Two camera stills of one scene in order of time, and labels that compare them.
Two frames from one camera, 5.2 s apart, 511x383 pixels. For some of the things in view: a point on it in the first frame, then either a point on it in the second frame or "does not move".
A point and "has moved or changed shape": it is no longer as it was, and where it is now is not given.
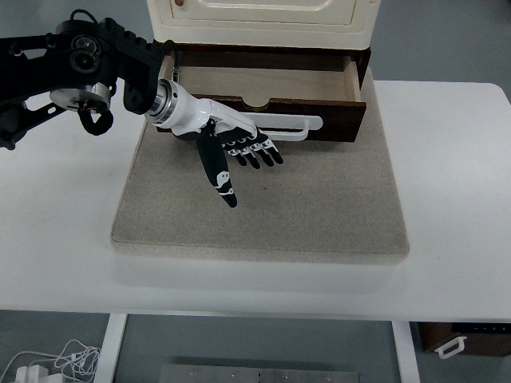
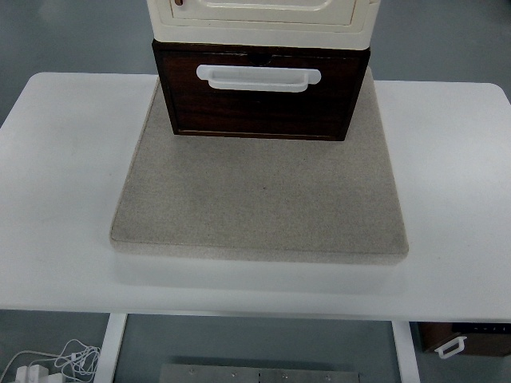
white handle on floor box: (458, 340) does not move
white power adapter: (32, 374) does not move
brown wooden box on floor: (488, 338) does not move
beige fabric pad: (325, 199) does not move
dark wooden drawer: (328, 88) has moved or changed shape
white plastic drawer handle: (284, 121) -> (259, 78)
